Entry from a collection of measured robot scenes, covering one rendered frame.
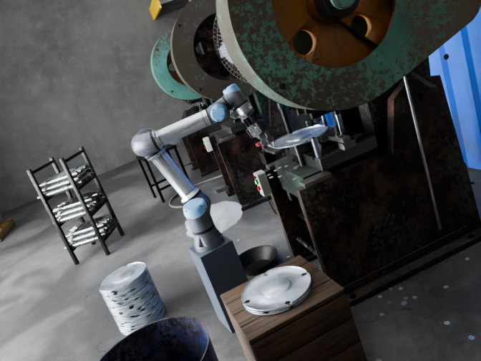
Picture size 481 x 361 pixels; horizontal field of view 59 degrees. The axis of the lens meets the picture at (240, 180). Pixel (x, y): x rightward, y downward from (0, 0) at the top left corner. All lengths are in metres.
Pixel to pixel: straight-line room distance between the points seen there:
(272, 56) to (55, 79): 7.27
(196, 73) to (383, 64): 1.84
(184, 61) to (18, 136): 5.85
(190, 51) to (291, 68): 1.81
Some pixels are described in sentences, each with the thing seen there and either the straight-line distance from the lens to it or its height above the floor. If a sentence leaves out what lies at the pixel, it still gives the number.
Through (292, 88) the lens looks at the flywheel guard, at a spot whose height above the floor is 1.08.
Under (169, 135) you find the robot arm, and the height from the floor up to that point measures 1.03.
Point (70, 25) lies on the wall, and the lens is 8.70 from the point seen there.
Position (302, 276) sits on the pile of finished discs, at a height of 0.37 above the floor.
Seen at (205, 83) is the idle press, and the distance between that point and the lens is 3.36.
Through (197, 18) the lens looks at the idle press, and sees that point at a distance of 3.39.
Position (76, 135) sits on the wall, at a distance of 8.66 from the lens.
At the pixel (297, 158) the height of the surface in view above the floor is 0.69.
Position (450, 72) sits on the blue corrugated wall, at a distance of 3.13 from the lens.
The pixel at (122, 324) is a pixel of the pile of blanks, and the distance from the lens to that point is 2.67.
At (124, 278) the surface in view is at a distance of 2.59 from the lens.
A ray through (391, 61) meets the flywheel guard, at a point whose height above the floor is 1.04.
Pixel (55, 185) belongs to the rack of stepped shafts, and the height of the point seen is 0.74.
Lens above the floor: 1.27
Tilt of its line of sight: 16 degrees down
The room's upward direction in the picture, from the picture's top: 20 degrees counter-clockwise
